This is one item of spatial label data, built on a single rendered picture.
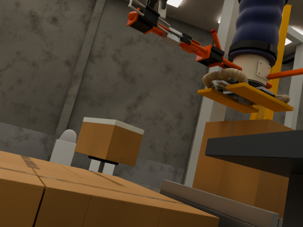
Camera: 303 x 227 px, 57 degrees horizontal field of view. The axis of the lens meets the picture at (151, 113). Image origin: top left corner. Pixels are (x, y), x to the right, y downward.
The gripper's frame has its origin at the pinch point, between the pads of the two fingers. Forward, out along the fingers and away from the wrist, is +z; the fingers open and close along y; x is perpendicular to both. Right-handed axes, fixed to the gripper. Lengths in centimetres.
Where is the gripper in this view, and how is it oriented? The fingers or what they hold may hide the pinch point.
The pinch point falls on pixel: (153, 22)
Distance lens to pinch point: 117.5
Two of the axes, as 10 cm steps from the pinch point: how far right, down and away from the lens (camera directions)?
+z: -1.1, 9.8, -1.6
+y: -4.3, 1.0, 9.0
